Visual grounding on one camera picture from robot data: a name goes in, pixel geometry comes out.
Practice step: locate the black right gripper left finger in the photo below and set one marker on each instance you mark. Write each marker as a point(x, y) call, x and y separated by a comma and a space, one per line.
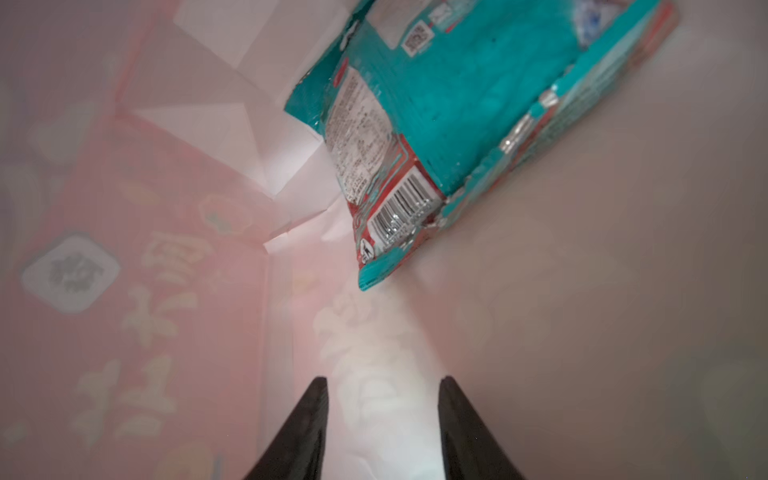
point(297, 451)

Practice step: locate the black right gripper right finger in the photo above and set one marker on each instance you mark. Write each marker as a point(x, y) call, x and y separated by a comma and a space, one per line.
point(469, 450)

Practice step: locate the red paper gift bag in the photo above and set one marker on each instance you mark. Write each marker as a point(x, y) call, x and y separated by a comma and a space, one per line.
point(178, 261)

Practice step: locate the teal snack packet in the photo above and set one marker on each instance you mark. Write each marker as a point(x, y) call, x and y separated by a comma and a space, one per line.
point(425, 105)

